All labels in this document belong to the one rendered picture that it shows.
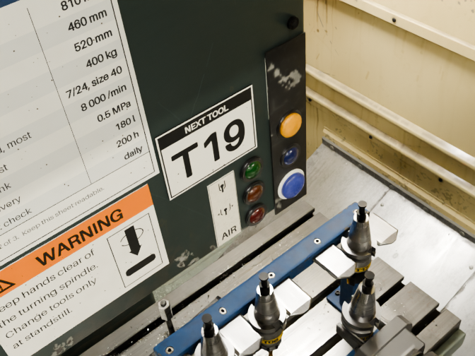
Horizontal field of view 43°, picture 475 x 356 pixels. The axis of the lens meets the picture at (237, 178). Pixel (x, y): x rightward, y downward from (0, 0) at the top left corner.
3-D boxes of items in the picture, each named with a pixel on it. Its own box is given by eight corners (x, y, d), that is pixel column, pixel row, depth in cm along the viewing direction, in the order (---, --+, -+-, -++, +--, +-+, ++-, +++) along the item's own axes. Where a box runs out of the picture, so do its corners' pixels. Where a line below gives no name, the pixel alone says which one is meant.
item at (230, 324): (268, 342, 97) (268, 340, 96) (243, 362, 95) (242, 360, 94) (241, 315, 101) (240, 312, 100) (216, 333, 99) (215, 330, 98)
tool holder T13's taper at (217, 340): (218, 335, 96) (213, 312, 92) (234, 355, 94) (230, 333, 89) (195, 351, 95) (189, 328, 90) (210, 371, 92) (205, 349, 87)
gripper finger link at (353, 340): (338, 319, 99) (367, 344, 96) (338, 330, 102) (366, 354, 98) (332, 325, 99) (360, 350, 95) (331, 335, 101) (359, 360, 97)
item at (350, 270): (362, 268, 106) (362, 265, 105) (341, 285, 103) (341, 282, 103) (333, 245, 110) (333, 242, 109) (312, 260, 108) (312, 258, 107)
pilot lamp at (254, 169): (264, 174, 57) (262, 157, 55) (246, 185, 56) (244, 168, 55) (259, 170, 57) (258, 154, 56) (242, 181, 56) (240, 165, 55)
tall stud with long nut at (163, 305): (181, 335, 134) (172, 302, 125) (171, 342, 133) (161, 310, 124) (174, 327, 136) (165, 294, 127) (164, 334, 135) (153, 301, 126)
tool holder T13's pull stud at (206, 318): (210, 323, 90) (208, 311, 88) (217, 331, 89) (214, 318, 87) (201, 330, 90) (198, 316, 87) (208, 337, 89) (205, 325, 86)
